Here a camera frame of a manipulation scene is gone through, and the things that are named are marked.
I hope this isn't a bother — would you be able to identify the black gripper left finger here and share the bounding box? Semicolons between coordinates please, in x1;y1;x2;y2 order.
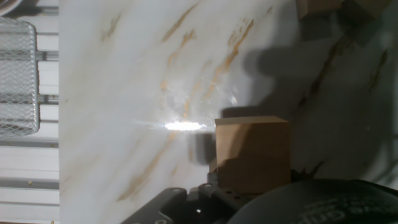
119;172;252;224

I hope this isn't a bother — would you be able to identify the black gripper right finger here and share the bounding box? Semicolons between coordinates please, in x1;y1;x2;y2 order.
290;166;313;184

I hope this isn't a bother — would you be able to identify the large wooden cube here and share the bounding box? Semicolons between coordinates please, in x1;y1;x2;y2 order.
213;116;292;195

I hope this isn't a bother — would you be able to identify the steel bowl in white ring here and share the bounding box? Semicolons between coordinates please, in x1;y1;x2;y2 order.
0;0;23;17

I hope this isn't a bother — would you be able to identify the small wooden cube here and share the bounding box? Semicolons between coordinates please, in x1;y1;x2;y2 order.
295;0;343;21
341;0;392;20

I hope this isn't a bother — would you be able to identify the marble pattern mat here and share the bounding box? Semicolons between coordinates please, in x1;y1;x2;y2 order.
58;0;398;224

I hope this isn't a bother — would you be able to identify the clear plastic box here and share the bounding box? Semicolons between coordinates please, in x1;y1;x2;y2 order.
0;17;40;138

